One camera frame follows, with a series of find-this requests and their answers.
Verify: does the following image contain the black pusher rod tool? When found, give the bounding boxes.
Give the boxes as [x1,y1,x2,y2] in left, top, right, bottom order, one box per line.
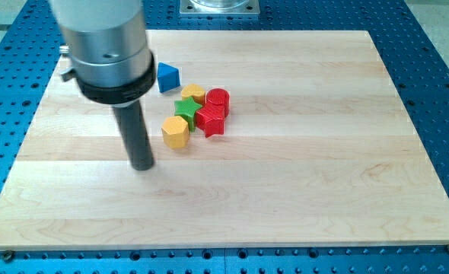
[113,101,154,170]

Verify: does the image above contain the blue triangle block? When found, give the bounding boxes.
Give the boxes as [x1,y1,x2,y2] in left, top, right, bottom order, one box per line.
[158,62,180,93]

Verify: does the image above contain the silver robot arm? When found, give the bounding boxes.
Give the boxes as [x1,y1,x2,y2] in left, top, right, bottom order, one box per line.
[49,0,157,170]

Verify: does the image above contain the yellow heart block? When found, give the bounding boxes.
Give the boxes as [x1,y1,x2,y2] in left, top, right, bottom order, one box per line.
[181,84,206,105]

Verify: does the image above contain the yellow hexagon block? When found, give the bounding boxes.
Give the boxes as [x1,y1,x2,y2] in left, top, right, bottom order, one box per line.
[161,116,189,149]

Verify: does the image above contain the green star block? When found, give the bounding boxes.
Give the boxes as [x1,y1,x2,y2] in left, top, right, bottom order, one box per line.
[174,97,202,132]

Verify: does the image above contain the red star block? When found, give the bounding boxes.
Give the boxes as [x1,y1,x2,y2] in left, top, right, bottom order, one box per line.
[195,104,225,138]

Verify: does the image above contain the red cylinder block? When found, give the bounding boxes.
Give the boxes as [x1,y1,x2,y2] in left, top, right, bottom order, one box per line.
[205,88,230,117]

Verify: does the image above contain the blue perforated metal table plate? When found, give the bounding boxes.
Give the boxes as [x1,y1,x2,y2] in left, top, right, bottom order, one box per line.
[0,1,449,273]

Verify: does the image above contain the light wooden board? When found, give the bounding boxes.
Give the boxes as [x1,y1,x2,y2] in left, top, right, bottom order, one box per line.
[0,30,449,251]

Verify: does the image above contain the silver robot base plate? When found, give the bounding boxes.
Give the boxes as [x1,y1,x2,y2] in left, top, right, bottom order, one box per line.
[180,0,260,18]

